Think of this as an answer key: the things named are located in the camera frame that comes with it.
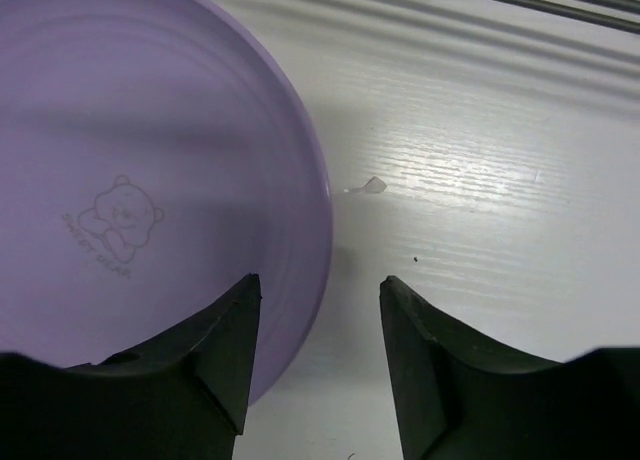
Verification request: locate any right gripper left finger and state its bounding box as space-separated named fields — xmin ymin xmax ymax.
xmin=1 ymin=274 xmax=261 ymax=459

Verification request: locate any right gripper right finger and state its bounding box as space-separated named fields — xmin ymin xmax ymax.
xmin=379 ymin=276 xmax=639 ymax=459

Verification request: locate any purple plate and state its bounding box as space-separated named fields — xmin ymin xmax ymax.
xmin=1 ymin=0 xmax=332 ymax=400

